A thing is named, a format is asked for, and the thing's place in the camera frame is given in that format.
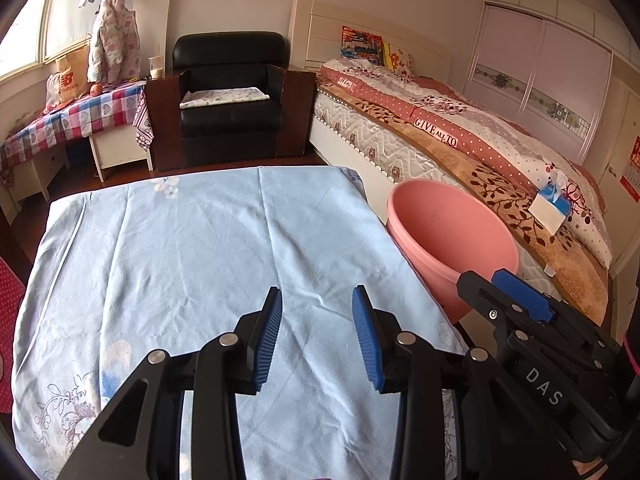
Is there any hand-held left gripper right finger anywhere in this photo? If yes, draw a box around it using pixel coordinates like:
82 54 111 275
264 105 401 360
351 285 567 480

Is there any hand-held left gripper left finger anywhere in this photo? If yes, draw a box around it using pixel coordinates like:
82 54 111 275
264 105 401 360
57 286 284 480

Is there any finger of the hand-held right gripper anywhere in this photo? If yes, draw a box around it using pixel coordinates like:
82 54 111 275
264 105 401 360
491 268 601 346
456 270 523 335

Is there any pink plastic bucket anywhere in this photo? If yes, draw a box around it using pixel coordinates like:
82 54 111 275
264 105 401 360
386 178 521 325

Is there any white blue tissue pack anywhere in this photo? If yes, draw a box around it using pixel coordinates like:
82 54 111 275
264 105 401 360
529 170 573 235

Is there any light blue floral cloth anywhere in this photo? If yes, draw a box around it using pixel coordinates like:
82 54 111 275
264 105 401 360
11 165 471 480

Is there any brown floral blanket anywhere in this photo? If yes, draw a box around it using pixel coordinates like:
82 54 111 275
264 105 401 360
317 80 611 321

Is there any pink patchwork quilt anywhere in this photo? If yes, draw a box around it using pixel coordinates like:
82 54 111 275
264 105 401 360
320 57 613 268

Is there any white quilted mattress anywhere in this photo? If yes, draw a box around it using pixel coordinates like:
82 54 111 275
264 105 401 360
310 92 608 326

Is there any white side table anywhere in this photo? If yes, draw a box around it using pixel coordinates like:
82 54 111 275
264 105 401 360
89 127 153 183

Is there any floral seat cushion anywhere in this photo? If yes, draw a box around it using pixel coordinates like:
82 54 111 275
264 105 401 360
179 86 271 110

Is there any white sliding door wardrobe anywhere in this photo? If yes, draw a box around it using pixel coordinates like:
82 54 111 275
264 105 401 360
462 0 640 201

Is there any yellow floral pillow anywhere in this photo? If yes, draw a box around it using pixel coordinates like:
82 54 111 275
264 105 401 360
382 42 415 77

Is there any heart print cloth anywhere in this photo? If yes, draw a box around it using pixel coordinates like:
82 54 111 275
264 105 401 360
134 89 155 152

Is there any red polka dot cushion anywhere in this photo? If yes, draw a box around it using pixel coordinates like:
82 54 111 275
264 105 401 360
0 257 26 413

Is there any colourful printed pillow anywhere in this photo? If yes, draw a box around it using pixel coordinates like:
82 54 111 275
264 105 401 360
339 26 385 65

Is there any white drawer cabinet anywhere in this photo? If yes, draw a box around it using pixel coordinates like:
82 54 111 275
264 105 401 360
7 147 71 203

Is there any black leather armchair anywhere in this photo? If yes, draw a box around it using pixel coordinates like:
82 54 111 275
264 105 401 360
146 31 317 172

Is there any checkered tablecloth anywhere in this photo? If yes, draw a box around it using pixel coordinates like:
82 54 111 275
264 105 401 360
0 80 151 171

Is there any white wooden bed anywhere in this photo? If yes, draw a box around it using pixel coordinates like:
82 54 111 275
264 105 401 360
290 0 616 326

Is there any clear plastic bag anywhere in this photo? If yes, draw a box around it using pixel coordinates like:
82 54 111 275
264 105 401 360
44 74 63 111

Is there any brown paper bag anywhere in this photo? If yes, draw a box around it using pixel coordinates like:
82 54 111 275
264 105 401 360
55 50 91 98

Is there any pink floral jacket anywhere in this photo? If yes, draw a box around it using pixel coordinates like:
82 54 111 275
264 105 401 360
86 0 140 84

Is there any light blue roller blind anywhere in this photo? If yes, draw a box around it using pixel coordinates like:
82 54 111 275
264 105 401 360
45 0 118 58

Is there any window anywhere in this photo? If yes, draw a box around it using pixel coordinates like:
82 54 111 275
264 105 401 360
0 0 56 81

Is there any red wall calendar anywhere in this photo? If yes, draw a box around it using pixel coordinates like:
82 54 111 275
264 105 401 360
620 135 640 192

